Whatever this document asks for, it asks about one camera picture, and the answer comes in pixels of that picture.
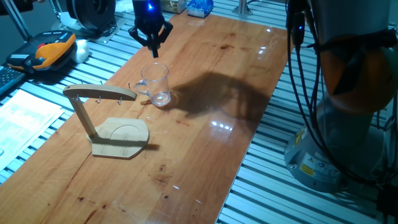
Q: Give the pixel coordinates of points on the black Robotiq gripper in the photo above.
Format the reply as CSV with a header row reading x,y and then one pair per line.
x,y
148,15

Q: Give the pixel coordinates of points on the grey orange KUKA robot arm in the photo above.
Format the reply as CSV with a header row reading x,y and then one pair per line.
x,y
342,140

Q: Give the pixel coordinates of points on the wooden cup rack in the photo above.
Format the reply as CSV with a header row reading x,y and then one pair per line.
x,y
121,140

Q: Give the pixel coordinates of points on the gold coloured box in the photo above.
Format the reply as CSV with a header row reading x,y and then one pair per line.
x,y
174,5

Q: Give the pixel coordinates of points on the blue plastic packet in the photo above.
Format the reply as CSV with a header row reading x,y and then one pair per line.
x,y
200,7

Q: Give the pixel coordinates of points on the black round spool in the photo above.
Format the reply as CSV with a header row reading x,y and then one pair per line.
x,y
90,12

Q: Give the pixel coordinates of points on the white rounded object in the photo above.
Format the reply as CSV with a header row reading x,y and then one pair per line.
x,y
81,51

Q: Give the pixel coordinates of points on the orange black teach pendant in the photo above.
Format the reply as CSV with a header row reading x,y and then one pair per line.
x,y
53,51

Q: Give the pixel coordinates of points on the glossy wooden board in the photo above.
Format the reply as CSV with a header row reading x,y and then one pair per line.
x,y
186,155

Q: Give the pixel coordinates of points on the grey metal strut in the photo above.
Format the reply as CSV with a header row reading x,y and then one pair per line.
x,y
17,20

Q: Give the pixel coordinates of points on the black computer keyboard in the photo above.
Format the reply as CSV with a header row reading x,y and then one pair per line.
x,y
9,77

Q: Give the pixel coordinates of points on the white paper sheet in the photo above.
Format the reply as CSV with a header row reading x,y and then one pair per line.
x,y
25,121

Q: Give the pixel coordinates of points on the metal post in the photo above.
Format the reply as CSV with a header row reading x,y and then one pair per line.
x,y
242,7

